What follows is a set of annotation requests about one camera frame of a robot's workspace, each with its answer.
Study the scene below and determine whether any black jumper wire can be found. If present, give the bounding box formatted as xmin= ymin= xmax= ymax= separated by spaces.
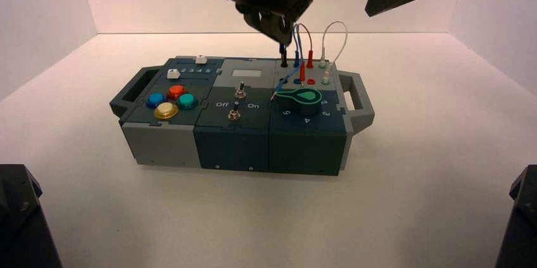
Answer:
xmin=279 ymin=41 xmax=291 ymax=68

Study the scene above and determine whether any small gray display screen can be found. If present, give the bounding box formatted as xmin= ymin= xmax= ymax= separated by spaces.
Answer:
xmin=232 ymin=69 xmax=263 ymax=79

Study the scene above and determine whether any green rotary knob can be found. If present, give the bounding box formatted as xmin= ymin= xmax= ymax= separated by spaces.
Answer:
xmin=275 ymin=87 xmax=324 ymax=117

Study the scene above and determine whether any teal push button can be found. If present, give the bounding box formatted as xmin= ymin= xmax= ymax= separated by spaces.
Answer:
xmin=177 ymin=93 xmax=199 ymax=111

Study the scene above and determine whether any orange push button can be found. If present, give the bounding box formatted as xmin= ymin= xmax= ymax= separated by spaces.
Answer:
xmin=167 ymin=85 xmax=188 ymax=101

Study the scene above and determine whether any gray and teal task box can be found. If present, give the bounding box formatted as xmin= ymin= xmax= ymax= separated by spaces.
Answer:
xmin=110 ymin=55 xmax=376 ymax=177

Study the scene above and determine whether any yellow push button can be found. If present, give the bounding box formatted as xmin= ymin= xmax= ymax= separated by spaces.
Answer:
xmin=154 ymin=102 xmax=180 ymax=121

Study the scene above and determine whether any blue push button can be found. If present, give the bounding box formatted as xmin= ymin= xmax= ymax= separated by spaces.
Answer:
xmin=146 ymin=92 xmax=166 ymax=110

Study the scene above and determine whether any blue jumper wire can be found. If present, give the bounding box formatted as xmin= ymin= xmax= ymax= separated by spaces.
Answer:
xmin=270 ymin=23 xmax=303 ymax=102

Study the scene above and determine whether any red jumper wire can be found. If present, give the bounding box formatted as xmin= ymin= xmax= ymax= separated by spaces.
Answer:
xmin=298 ymin=23 xmax=315 ymax=87

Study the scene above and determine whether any white jumper wire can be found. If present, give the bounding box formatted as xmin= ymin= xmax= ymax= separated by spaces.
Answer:
xmin=320 ymin=20 xmax=348 ymax=86

